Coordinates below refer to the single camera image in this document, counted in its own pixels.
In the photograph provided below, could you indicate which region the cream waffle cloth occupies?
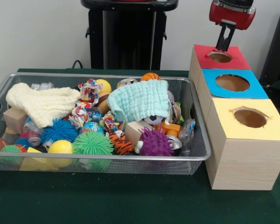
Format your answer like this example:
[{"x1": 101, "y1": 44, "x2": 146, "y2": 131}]
[{"x1": 6, "y1": 83, "x2": 81, "y2": 128}]

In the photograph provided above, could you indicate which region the orange striped tiger plush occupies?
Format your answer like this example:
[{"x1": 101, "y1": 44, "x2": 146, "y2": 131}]
[{"x1": 108, "y1": 130, "x2": 134, "y2": 156}]

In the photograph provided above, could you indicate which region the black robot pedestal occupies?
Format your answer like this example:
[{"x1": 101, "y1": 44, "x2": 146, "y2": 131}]
[{"x1": 80, "y1": 0, "x2": 179, "y2": 70}]

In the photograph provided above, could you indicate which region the light blue waffle cloth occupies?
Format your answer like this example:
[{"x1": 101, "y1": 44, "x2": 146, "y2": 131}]
[{"x1": 106, "y1": 79, "x2": 171, "y2": 122}]

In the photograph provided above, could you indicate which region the orange toy basketball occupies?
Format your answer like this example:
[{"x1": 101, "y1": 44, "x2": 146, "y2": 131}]
[{"x1": 140, "y1": 72, "x2": 162, "y2": 82}]

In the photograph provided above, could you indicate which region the black cable loop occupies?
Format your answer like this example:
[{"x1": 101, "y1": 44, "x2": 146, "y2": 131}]
[{"x1": 71, "y1": 60, "x2": 85, "y2": 70}]

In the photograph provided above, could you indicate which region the blue stringy puffer ball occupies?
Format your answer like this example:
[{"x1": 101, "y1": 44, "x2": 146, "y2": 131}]
[{"x1": 40, "y1": 119, "x2": 79, "y2": 144}]

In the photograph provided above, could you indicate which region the black stand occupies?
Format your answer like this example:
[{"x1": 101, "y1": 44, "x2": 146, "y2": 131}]
[{"x1": 259, "y1": 4, "x2": 280, "y2": 94}]

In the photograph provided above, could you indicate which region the yellow ball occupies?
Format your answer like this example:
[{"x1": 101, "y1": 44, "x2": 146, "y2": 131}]
[{"x1": 48, "y1": 140, "x2": 74, "y2": 168}]

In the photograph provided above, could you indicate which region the multicolour rope toy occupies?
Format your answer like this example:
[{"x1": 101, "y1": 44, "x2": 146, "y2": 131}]
[{"x1": 71, "y1": 78, "x2": 126, "y2": 133}]

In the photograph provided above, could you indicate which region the wooden box with three holes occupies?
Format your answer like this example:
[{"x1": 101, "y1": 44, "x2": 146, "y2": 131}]
[{"x1": 188, "y1": 44, "x2": 280, "y2": 191}]

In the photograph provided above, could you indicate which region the purple spiky ball toy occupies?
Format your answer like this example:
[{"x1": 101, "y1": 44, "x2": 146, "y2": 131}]
[{"x1": 134, "y1": 127, "x2": 175, "y2": 156}]

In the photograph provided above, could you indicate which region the shallow mesh bin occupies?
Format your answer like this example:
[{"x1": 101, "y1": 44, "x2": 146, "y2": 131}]
[{"x1": 0, "y1": 72, "x2": 212, "y2": 175}]

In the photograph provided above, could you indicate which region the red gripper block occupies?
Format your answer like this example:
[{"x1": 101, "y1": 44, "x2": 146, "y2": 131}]
[{"x1": 209, "y1": 0, "x2": 257, "y2": 52}]

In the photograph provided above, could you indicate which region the dark green table cloth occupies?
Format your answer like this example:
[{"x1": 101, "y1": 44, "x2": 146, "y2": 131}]
[{"x1": 0, "y1": 68, "x2": 280, "y2": 224}]

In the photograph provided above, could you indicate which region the green stringy puffer ball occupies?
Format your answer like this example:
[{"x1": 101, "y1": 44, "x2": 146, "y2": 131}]
[{"x1": 72, "y1": 131, "x2": 114, "y2": 156}]

